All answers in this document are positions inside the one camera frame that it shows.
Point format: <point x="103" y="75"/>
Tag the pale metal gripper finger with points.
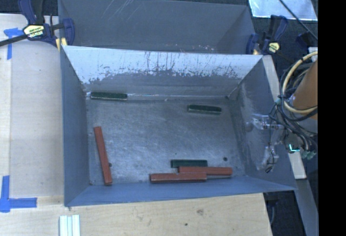
<point x="267" y="154"/>
<point x="260" y="123"/>

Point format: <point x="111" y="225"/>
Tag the red-brown flat block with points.
<point x="177" y="177"/>
<point x="103" y="156"/>
<point x="216" y="170"/>

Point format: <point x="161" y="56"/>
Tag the dark green flat block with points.
<point x="204" y="109"/>
<point x="188" y="163"/>
<point x="108" y="95"/>

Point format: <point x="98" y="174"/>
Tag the grey metal bin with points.
<point x="162" y="134"/>

